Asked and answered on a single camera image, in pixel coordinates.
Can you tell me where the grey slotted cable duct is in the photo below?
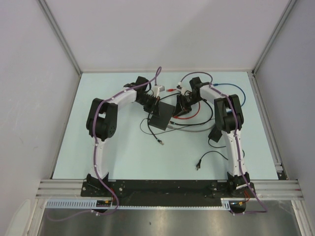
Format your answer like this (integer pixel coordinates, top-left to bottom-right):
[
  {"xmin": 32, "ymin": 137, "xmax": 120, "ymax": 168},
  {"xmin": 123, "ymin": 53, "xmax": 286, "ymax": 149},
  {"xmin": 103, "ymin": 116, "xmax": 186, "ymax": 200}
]
[{"xmin": 45, "ymin": 198, "xmax": 233, "ymax": 211}]

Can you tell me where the blue ethernet cable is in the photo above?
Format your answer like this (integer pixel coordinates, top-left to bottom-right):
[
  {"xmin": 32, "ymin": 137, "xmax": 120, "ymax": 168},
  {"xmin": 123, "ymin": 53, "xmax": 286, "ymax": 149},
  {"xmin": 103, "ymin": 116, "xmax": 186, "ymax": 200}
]
[{"xmin": 212, "ymin": 83, "xmax": 247, "ymax": 106}]

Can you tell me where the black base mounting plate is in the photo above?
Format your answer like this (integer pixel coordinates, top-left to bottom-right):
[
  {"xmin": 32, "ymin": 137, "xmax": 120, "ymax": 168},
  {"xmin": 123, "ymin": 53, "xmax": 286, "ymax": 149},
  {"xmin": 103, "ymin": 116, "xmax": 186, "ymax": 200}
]
[{"xmin": 81, "ymin": 179, "xmax": 255, "ymax": 207}]

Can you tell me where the grey ethernet cable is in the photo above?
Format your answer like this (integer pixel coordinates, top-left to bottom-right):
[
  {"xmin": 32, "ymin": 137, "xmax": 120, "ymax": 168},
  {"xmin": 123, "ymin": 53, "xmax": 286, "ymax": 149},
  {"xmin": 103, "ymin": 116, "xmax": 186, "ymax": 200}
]
[{"xmin": 168, "ymin": 122, "xmax": 215, "ymax": 133}]

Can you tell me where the black power adapter cord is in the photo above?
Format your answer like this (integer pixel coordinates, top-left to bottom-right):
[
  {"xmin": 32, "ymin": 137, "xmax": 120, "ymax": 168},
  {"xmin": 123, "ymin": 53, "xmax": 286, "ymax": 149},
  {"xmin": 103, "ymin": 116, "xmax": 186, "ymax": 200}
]
[{"xmin": 195, "ymin": 137, "xmax": 245, "ymax": 171}]

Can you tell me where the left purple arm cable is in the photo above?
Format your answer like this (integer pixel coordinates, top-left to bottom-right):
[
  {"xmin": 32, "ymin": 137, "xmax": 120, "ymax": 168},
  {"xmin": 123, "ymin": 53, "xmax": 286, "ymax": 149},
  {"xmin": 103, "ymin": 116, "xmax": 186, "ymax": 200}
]
[{"xmin": 46, "ymin": 65, "xmax": 163, "ymax": 221}]

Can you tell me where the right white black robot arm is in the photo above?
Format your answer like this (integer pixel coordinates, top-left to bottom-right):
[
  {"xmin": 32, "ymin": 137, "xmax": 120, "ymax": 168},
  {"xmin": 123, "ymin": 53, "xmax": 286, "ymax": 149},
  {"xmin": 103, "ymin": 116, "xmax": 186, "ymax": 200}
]
[{"xmin": 175, "ymin": 77, "xmax": 250, "ymax": 197}]

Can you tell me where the right aluminium side rail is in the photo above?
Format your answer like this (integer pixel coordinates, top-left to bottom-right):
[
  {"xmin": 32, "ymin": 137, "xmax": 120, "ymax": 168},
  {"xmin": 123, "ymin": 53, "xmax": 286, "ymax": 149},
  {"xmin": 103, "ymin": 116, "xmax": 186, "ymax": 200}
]
[{"xmin": 248, "ymin": 71, "xmax": 288, "ymax": 180}]

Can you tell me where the red ethernet cable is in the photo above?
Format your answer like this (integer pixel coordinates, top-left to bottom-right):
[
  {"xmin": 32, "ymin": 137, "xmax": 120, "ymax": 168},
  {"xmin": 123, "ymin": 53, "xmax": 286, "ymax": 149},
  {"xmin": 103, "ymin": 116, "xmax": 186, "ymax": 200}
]
[{"xmin": 166, "ymin": 88, "xmax": 203, "ymax": 120}]

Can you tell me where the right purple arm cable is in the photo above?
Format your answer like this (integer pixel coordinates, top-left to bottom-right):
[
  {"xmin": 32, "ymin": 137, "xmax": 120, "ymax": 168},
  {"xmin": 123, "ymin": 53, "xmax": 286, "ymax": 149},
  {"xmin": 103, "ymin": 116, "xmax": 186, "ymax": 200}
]
[{"xmin": 179, "ymin": 71, "xmax": 268, "ymax": 215}]

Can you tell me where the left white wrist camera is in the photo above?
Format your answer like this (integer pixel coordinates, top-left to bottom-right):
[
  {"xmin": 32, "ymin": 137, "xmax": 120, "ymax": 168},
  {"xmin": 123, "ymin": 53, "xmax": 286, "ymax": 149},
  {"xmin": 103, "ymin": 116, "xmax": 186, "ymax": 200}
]
[{"xmin": 152, "ymin": 85, "xmax": 165, "ymax": 97}]

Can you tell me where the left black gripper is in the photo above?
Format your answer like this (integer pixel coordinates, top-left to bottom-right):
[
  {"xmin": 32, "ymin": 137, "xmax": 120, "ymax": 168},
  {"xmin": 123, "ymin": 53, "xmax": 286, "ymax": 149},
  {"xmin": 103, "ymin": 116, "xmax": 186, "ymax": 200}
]
[{"xmin": 136, "ymin": 94, "xmax": 160, "ymax": 118}]

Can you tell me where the aluminium front frame rail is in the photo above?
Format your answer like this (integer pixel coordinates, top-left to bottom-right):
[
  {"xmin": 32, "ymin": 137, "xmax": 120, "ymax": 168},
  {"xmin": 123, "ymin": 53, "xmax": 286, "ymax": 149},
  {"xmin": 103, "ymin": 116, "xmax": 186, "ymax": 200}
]
[{"xmin": 35, "ymin": 179, "xmax": 304, "ymax": 200}]

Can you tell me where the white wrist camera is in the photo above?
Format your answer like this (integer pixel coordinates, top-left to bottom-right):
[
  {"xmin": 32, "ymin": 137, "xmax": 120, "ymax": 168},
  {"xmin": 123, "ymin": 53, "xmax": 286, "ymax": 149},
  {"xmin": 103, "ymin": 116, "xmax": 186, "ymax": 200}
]
[
  {"xmin": 176, "ymin": 85, "xmax": 188, "ymax": 95},
  {"xmin": 152, "ymin": 85, "xmax": 165, "ymax": 97}
]

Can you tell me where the black network switch box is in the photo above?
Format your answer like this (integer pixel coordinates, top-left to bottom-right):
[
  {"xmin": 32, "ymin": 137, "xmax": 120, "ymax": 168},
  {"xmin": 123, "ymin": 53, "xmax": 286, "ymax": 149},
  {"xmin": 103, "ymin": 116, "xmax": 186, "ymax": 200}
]
[{"xmin": 149, "ymin": 102, "xmax": 175, "ymax": 131}]

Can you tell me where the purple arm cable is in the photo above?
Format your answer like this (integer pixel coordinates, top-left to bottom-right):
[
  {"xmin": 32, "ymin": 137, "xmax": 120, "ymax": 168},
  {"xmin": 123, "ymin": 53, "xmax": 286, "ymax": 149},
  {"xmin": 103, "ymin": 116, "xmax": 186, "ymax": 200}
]
[
  {"xmin": 46, "ymin": 65, "xmax": 163, "ymax": 221},
  {"xmin": 179, "ymin": 71, "xmax": 268, "ymax": 215}
]

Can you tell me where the black power adapter brick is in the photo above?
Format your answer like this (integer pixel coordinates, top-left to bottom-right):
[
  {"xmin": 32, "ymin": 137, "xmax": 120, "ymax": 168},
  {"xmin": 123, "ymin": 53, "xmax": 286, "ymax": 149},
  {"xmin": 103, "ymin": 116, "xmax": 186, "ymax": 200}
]
[{"xmin": 208, "ymin": 127, "xmax": 222, "ymax": 143}]

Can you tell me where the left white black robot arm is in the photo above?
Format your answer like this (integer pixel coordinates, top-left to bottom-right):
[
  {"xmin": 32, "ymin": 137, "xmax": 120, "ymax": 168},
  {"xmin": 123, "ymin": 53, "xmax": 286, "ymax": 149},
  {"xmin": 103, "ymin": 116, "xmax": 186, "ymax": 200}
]
[{"xmin": 86, "ymin": 77, "xmax": 164, "ymax": 197}]

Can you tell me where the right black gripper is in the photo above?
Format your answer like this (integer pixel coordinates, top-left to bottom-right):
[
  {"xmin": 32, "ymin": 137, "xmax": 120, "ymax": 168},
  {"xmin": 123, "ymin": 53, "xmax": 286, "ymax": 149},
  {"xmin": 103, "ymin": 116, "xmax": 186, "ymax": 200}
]
[{"xmin": 173, "ymin": 94, "xmax": 203, "ymax": 118}]

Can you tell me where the thin black switch cable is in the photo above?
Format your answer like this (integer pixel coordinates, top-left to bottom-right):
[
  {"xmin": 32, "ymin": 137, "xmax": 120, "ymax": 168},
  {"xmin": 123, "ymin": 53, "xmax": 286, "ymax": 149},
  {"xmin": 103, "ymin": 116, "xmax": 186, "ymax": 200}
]
[{"xmin": 139, "ymin": 110, "xmax": 166, "ymax": 146}]

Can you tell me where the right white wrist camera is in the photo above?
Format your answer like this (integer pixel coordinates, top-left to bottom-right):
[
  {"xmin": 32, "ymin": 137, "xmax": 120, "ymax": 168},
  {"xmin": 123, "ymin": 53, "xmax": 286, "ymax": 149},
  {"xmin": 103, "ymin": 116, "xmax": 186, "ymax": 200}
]
[{"xmin": 176, "ymin": 85, "xmax": 188, "ymax": 95}]

